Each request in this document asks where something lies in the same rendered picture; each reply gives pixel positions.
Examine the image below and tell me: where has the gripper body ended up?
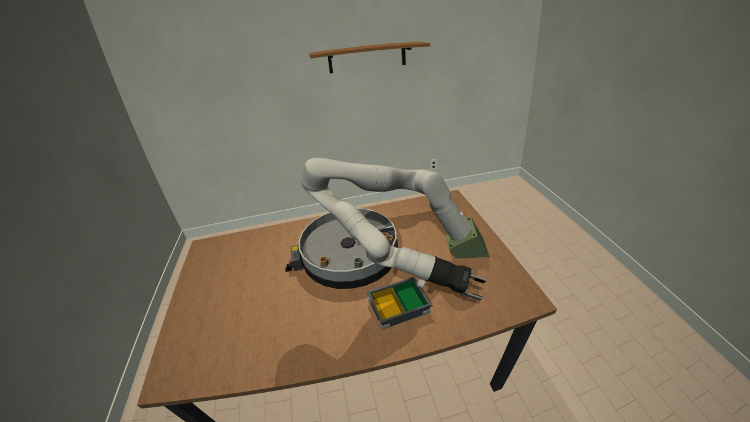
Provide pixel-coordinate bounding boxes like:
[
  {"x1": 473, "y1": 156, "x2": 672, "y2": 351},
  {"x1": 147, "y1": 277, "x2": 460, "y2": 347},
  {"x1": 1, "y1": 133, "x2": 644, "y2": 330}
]
[{"x1": 412, "y1": 252, "x2": 472, "y2": 294}]

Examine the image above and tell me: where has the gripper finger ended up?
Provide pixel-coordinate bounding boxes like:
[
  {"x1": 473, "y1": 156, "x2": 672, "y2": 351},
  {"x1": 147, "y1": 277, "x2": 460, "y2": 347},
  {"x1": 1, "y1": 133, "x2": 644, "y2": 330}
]
[
  {"x1": 460, "y1": 289, "x2": 483, "y2": 301},
  {"x1": 470, "y1": 270, "x2": 486, "y2": 283}
]

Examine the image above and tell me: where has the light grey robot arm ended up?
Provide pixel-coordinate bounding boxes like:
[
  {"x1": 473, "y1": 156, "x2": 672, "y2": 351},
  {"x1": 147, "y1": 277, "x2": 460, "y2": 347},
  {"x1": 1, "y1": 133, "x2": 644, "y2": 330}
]
[{"x1": 301, "y1": 158, "x2": 472, "y2": 274}]

